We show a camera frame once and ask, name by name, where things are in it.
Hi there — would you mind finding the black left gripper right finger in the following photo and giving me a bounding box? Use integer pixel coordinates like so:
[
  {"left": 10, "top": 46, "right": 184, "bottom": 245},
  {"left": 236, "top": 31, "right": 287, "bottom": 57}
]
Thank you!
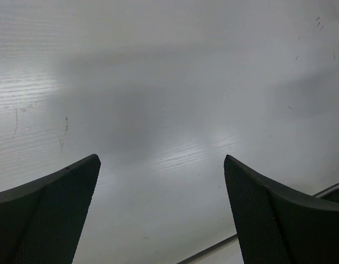
[{"left": 224, "top": 155, "right": 339, "bottom": 263}]

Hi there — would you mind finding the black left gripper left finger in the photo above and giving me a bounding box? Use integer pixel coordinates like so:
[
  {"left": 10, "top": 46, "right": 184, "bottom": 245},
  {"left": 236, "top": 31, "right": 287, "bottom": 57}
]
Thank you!
[{"left": 0, "top": 154, "right": 101, "bottom": 263}]

